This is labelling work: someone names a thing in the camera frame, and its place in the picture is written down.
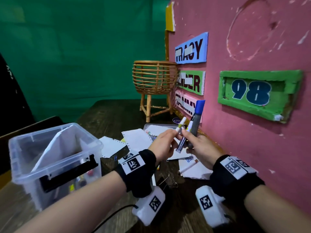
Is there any pink name sign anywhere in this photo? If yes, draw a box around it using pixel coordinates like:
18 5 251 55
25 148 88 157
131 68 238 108
175 89 203 123

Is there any white marker with yellow band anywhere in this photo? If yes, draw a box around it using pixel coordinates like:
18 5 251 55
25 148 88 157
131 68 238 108
175 116 187 133

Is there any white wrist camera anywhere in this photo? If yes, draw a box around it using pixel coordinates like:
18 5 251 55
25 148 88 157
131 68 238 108
195 185 230 228
132 186 166 227

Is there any clear plastic lid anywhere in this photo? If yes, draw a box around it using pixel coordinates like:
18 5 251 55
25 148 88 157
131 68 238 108
143 123 182 137

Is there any person's left hand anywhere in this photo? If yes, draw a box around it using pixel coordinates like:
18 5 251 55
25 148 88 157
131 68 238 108
148 128 182 166

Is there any white perforated paper sheet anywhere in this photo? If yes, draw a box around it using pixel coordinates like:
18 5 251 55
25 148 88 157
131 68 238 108
99 136 127 159
121 128 153 154

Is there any black board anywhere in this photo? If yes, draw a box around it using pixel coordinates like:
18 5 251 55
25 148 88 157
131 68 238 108
0 53 36 137

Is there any yellow sign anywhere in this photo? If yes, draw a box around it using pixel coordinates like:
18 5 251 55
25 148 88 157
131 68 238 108
165 1 175 32

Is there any black right wrist strap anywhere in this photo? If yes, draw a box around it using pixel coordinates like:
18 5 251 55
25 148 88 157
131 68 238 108
210 155 265 205

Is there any black binder clip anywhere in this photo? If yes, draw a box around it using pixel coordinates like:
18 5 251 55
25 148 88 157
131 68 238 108
157 173 179 189

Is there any white pen with red tip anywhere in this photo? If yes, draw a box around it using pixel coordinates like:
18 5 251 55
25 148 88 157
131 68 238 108
179 159 199 175

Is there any blue name sign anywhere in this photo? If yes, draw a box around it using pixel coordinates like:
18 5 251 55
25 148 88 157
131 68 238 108
175 32 209 65

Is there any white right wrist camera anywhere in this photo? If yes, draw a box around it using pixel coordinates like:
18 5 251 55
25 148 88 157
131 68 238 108
195 185 230 228

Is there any black wrist strap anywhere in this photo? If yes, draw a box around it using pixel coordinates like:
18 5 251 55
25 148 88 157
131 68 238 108
114 149 157 198
210 155 265 205

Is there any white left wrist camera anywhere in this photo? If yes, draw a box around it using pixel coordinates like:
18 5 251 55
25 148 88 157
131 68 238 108
132 186 166 227

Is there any white paper sheet in box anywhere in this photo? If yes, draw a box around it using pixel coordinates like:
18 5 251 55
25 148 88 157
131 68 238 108
31 126 82 173

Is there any green name sign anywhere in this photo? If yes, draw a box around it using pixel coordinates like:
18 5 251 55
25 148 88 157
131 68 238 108
178 70 206 96

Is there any person's right hand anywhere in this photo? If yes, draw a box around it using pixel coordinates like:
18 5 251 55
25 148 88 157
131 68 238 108
181 129 224 171

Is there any person's right forearm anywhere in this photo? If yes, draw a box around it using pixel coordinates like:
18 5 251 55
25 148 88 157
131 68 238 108
244 184 311 233

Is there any white pen with blue barrel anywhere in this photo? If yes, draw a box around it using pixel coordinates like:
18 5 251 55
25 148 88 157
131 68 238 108
175 120 194 154

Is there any green framed number sign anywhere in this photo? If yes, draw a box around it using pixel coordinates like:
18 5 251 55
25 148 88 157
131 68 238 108
218 69 304 124

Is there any black left wrist strap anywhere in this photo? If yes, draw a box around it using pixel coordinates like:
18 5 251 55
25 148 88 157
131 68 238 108
114 149 157 198

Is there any clear plastic storage box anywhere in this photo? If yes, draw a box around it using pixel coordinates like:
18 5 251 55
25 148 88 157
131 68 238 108
8 123 104 212

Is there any rattan basket stand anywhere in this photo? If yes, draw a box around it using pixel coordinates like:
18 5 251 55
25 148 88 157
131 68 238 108
132 60 179 123

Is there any black cable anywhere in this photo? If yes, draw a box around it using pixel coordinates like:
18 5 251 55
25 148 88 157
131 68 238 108
92 204 139 233

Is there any grey marker with blue cap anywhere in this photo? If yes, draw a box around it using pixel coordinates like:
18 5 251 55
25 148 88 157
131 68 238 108
187 100 206 149

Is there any person's left forearm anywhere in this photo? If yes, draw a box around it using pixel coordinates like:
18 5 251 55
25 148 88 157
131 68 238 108
15 171 127 233

